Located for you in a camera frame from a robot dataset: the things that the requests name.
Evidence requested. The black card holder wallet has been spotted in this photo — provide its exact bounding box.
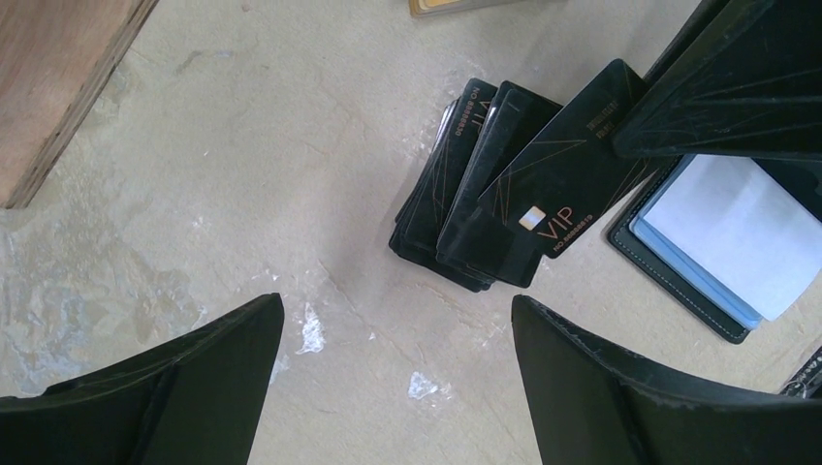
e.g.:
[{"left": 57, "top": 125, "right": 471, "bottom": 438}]
[{"left": 607, "top": 154, "right": 821, "bottom": 344}]

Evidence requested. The single black VIP card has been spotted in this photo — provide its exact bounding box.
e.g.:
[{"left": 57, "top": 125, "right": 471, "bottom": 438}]
[{"left": 478, "top": 59, "right": 662, "bottom": 259}]

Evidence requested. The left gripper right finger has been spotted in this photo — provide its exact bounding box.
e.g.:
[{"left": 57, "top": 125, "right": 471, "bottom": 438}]
[{"left": 512, "top": 295, "right": 821, "bottom": 464}]

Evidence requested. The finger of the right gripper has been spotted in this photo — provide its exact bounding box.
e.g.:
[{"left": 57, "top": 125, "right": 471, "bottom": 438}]
[
  {"left": 613, "top": 1, "right": 821, "bottom": 161},
  {"left": 780, "top": 349, "right": 822, "bottom": 398}
]

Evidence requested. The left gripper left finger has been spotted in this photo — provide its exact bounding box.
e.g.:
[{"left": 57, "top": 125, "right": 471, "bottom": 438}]
[{"left": 1, "top": 294, "right": 284, "bottom": 464}]

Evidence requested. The gold VIP card stack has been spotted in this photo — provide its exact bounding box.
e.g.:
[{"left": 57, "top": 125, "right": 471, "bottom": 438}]
[{"left": 408, "top": 0, "right": 519, "bottom": 17}]

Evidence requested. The black VIP card stack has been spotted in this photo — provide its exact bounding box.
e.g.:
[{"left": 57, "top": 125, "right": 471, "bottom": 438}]
[{"left": 389, "top": 77, "right": 562, "bottom": 293}]

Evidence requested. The wooden board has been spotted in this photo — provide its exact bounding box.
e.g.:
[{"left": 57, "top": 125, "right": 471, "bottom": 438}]
[{"left": 1, "top": 0, "right": 156, "bottom": 208}]

